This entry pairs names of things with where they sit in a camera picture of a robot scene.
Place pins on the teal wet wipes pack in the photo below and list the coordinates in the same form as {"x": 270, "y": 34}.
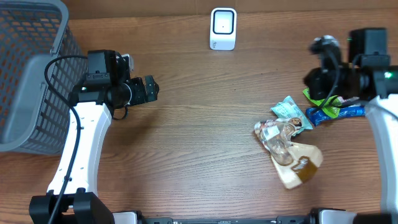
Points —
{"x": 288, "y": 109}

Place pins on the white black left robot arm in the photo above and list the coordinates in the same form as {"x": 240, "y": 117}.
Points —
{"x": 106, "y": 86}

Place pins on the green clear snack bag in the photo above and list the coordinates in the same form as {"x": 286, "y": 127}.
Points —
{"x": 330, "y": 108}

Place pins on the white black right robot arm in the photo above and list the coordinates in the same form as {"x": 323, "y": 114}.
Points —
{"x": 368, "y": 79}

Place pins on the dark grey plastic basket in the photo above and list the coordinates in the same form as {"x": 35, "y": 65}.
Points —
{"x": 37, "y": 48}

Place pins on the white barcode scanner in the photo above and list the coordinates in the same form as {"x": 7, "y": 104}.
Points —
{"x": 223, "y": 28}

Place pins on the beige clear plastic bag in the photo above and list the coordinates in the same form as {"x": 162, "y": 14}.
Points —
{"x": 295, "y": 163}

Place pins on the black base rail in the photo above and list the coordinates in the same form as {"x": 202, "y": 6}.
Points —
{"x": 236, "y": 220}

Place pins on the blue snack bar wrapper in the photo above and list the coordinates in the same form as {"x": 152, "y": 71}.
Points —
{"x": 320, "y": 116}

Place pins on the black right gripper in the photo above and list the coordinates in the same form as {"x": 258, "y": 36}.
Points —
{"x": 310, "y": 79}

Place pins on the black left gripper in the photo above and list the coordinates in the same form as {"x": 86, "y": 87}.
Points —
{"x": 140, "y": 96}

